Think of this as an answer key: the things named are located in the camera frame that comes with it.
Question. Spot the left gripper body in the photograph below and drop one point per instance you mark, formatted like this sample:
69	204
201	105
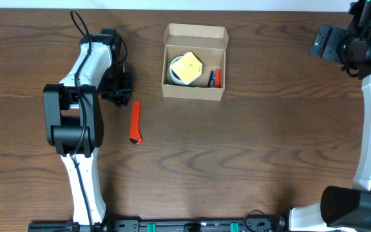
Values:
118	86

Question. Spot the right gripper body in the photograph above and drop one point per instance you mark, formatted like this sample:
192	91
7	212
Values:
328	45

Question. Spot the black teardrop glue bottle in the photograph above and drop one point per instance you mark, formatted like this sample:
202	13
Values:
120	102

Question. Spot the orange utility knife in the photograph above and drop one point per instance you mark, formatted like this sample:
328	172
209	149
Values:
135	136

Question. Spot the white tape roll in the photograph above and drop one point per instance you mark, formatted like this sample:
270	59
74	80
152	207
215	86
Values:
180	72

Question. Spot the yellow white square packet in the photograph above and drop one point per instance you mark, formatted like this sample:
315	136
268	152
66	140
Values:
194	63

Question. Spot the cardboard box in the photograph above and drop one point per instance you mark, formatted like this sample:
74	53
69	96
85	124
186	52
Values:
209	44

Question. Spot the small orange lighter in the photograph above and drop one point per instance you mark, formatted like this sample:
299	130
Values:
217	78

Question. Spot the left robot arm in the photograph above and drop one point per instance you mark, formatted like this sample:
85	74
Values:
73	118

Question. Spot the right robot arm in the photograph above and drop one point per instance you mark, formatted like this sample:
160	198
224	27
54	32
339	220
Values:
344	209

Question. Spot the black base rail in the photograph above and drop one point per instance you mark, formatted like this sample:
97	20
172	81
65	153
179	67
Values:
257	223

